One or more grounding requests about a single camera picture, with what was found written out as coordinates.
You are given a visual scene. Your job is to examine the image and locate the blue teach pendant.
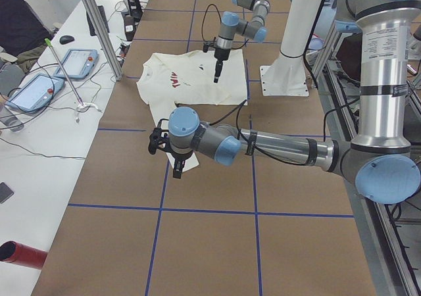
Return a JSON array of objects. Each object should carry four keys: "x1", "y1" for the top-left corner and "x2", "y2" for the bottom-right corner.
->
[
  {"x1": 61, "y1": 49, "x2": 99, "y2": 80},
  {"x1": 6, "y1": 74, "x2": 64, "y2": 113}
]

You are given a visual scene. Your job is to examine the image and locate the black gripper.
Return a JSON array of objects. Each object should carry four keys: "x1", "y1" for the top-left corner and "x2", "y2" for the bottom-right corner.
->
[
  {"x1": 214, "y1": 47, "x2": 229, "y2": 83},
  {"x1": 171, "y1": 151, "x2": 191, "y2": 178}
]

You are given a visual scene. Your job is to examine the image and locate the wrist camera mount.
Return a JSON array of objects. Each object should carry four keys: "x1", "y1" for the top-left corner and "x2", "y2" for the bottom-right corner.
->
[
  {"x1": 148, "y1": 118, "x2": 171, "y2": 155},
  {"x1": 203, "y1": 41, "x2": 216, "y2": 53}
]

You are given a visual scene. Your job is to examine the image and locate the far blue teach pendant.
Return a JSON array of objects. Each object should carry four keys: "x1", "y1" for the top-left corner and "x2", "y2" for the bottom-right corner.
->
[{"x1": 61, "y1": 49, "x2": 99, "y2": 80}]

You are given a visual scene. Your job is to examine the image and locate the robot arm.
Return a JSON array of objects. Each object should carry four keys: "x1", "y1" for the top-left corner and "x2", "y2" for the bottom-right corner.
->
[
  {"x1": 163, "y1": 0, "x2": 420, "y2": 204},
  {"x1": 212, "y1": 0, "x2": 270, "y2": 83}
]

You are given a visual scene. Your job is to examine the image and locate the black smartphone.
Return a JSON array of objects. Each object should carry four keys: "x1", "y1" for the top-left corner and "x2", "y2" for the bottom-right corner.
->
[{"x1": 0, "y1": 182, "x2": 14, "y2": 204}]

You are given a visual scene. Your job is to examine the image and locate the person in black shirt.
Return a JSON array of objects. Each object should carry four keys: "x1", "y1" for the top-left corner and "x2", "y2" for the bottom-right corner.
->
[{"x1": 1, "y1": 0, "x2": 52, "y2": 73}]

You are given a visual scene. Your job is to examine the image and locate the aluminium frame post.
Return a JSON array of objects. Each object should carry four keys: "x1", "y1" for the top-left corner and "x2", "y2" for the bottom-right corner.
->
[{"x1": 82, "y1": 0, "x2": 122, "y2": 81}]

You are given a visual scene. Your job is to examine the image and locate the near blue teach pendant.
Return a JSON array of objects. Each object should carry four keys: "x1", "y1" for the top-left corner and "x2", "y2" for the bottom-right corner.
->
[{"x1": 6, "y1": 74, "x2": 64, "y2": 113}]

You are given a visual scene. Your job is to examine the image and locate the metal rod green tip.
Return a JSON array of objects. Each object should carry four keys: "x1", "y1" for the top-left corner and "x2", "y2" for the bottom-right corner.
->
[{"x1": 44, "y1": 38, "x2": 84, "y2": 106}]

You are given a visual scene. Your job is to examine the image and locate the red cylinder tube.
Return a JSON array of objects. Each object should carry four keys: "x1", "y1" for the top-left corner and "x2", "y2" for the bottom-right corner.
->
[{"x1": 1, "y1": 241, "x2": 47, "y2": 270}]

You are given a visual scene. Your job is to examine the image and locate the black computer mouse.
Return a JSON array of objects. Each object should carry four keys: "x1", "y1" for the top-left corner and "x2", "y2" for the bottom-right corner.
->
[{"x1": 59, "y1": 35, "x2": 75, "y2": 45}]

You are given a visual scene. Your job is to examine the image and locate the cream long sleeve shirt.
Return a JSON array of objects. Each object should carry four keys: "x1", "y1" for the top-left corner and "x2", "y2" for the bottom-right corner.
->
[{"x1": 137, "y1": 50, "x2": 247, "y2": 171}]

